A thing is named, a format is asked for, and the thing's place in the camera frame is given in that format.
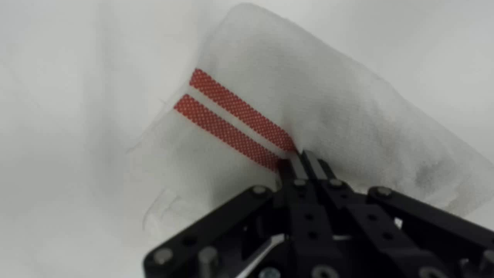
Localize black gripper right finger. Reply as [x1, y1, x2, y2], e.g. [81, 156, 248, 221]
[302, 151, 413, 278]

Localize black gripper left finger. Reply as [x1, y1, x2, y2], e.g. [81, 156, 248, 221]
[282, 156, 340, 278]

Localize white towel with red stripes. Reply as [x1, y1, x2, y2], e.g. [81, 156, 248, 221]
[129, 4, 494, 234]

